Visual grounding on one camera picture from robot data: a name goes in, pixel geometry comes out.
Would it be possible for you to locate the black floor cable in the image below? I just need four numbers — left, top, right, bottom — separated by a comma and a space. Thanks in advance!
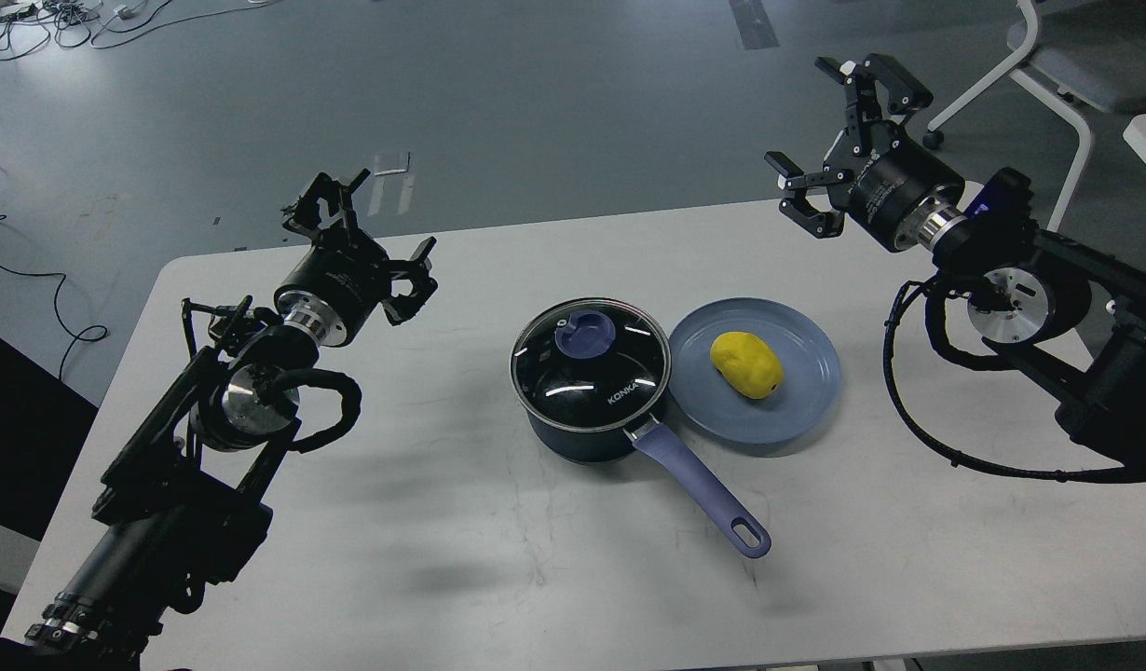
0, 214, 110, 381

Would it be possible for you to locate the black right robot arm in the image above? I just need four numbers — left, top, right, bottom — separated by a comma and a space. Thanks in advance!
766, 52, 1146, 486

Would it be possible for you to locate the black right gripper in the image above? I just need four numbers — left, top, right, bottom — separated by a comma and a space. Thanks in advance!
764, 52, 965, 253

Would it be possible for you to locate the white office chair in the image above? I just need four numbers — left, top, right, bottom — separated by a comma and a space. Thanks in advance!
923, 1, 1146, 232

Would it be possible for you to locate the blue round plate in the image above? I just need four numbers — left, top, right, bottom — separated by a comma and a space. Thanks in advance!
668, 297, 842, 447

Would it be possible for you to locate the tangled cables and power strip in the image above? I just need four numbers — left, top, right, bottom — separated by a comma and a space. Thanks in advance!
0, 0, 276, 62

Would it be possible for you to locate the glass pot lid purple knob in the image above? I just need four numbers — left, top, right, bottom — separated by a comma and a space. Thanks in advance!
511, 297, 673, 432

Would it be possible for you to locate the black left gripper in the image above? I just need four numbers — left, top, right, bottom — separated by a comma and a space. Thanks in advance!
274, 169, 440, 348

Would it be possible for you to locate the dark blue saucepan purple handle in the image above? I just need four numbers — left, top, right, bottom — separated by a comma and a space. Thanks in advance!
513, 379, 772, 559

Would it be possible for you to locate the black box at left edge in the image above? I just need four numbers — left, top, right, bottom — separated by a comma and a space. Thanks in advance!
0, 338, 99, 540

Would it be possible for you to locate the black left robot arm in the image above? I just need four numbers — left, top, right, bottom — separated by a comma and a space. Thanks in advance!
0, 169, 438, 670

